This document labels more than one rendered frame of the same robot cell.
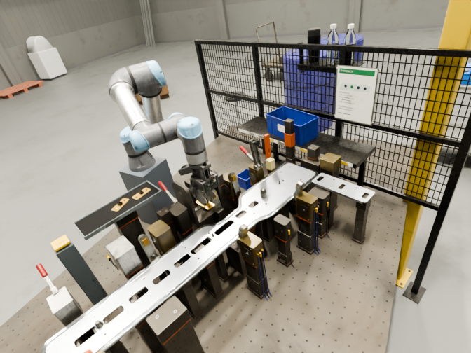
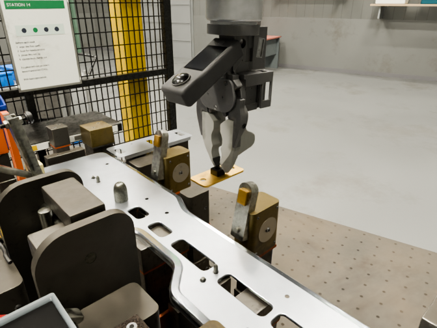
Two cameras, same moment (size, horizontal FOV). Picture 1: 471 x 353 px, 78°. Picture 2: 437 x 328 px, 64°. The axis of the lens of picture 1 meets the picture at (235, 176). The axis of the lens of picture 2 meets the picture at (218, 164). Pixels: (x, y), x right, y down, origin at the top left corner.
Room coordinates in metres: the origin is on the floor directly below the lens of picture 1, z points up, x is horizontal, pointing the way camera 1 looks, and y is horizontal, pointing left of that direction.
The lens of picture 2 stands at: (0.95, 0.63, 1.44)
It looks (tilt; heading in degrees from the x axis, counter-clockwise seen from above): 25 degrees down; 266
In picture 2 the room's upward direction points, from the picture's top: straight up
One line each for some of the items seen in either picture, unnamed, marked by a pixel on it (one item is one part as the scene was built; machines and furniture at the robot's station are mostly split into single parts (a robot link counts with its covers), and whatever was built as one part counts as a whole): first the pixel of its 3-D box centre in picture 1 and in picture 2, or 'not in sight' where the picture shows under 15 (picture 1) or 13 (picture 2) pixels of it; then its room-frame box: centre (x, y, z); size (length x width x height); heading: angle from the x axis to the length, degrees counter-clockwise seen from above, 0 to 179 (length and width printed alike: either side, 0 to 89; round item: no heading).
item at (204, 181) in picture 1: (202, 174); (235, 69); (0.89, 0.12, 1.35); 0.09 x 0.08 x 0.12; 39
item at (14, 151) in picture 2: (270, 172); (28, 204); (1.40, -0.20, 0.95); 0.03 x 0.01 x 0.50; 129
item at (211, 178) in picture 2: (205, 202); (217, 172); (0.92, 0.14, 1.20); 0.08 x 0.04 x 0.01; 39
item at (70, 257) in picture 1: (85, 279); not in sight; (0.88, 0.74, 0.92); 0.08 x 0.08 x 0.44; 39
